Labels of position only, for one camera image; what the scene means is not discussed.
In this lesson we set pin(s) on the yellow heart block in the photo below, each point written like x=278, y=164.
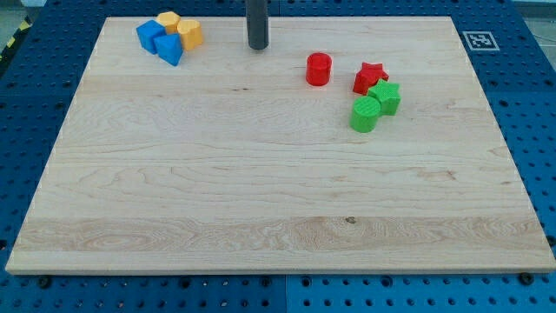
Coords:
x=190, y=32

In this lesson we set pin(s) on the green cylinder block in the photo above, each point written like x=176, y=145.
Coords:
x=365, y=114

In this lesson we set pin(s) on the black bolt left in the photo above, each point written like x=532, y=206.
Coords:
x=43, y=282

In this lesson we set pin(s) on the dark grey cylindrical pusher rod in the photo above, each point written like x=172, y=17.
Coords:
x=257, y=23

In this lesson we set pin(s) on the white fiducial marker tag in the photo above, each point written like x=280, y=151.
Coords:
x=480, y=41

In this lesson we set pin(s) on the blue cube block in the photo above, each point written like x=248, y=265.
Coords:
x=147, y=33

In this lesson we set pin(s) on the green star block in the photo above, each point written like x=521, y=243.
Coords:
x=388, y=95

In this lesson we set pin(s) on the black bolt right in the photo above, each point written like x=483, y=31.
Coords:
x=526, y=278

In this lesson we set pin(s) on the red star block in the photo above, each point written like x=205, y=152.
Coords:
x=368, y=76

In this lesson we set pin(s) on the yellow hexagon block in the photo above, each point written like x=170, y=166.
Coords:
x=169, y=20

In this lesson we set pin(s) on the light wooden board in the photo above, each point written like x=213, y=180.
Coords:
x=232, y=163

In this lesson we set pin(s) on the blue triangle block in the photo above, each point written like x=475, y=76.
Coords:
x=169, y=48

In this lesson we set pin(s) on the black bolt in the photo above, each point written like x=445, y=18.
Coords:
x=43, y=282
x=526, y=278

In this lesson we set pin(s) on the red cylinder block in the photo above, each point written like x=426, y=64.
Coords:
x=318, y=69

